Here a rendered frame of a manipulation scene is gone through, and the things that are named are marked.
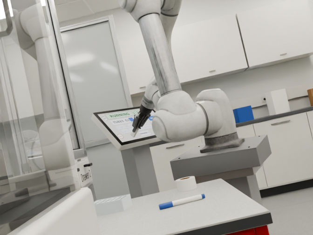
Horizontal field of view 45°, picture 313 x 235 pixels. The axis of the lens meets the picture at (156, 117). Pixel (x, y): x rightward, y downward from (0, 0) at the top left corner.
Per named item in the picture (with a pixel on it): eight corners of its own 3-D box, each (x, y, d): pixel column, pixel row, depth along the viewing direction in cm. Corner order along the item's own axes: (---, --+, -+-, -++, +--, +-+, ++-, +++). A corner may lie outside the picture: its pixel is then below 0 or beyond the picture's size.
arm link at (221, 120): (244, 130, 175) (234, 83, 174) (212, 139, 166) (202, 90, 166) (223, 132, 189) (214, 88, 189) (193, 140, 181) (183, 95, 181)
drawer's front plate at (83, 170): (92, 179, 200) (88, 159, 201) (81, 187, 171) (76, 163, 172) (89, 180, 200) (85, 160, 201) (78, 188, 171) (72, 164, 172)
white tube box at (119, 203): (132, 204, 129) (130, 193, 130) (124, 210, 121) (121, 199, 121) (99, 210, 132) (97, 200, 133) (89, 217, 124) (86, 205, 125)
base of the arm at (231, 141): (246, 139, 187) (243, 127, 187) (239, 146, 166) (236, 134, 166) (210, 145, 194) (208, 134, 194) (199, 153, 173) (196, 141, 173)
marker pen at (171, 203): (204, 197, 113) (203, 192, 113) (205, 198, 111) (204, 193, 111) (159, 209, 111) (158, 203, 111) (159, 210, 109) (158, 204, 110)
